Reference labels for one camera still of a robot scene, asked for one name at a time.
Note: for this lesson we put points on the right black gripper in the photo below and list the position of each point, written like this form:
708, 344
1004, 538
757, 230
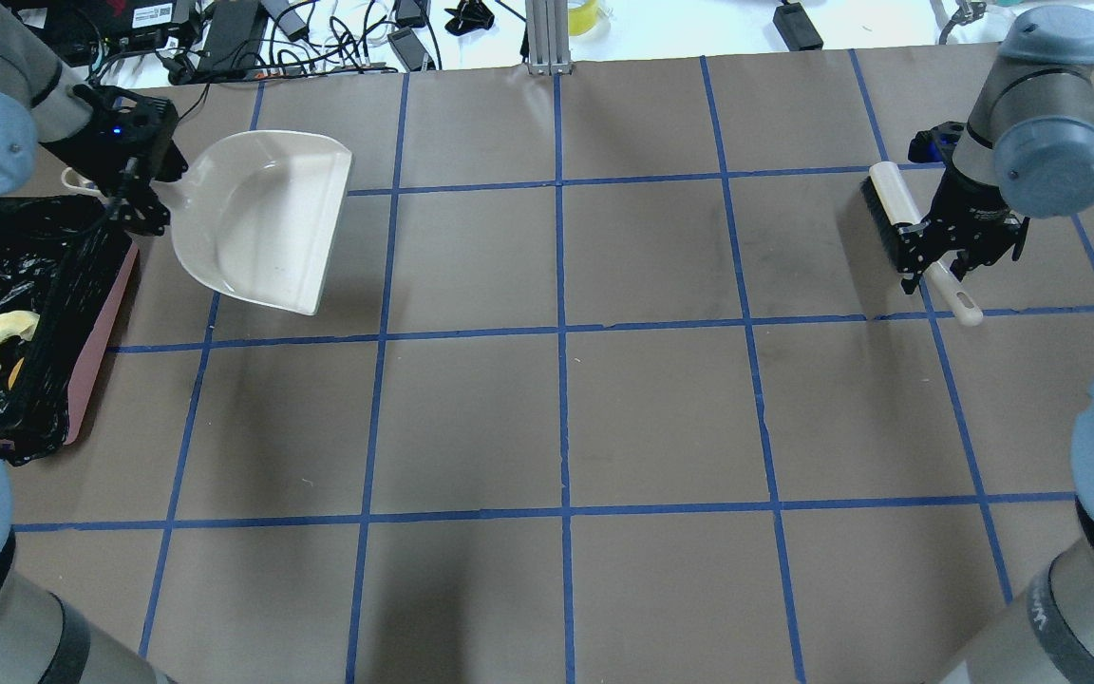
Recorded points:
976, 203

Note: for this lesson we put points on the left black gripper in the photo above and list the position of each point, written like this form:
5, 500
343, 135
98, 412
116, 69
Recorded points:
108, 160

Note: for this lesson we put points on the beige hand brush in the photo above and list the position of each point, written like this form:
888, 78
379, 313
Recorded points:
908, 241

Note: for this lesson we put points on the beige plastic dustpan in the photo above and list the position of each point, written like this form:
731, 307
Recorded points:
256, 213

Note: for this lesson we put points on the yellow lemon toy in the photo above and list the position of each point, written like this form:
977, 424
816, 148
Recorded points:
14, 374

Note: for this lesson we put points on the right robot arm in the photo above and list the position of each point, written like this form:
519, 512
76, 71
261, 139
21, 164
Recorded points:
1025, 152

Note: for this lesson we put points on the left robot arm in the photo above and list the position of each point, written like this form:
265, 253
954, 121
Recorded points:
44, 639

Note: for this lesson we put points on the black lined trash bin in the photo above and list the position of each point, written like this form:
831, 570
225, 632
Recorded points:
59, 259

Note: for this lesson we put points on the black power adapter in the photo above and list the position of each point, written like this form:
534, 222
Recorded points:
228, 50

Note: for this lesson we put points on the small black power brick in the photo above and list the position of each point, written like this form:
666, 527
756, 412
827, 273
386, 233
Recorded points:
791, 21

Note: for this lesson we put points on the yellow tape roll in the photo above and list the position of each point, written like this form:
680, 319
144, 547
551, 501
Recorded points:
582, 17

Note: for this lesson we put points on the aluminium frame post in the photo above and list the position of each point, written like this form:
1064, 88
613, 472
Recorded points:
548, 38

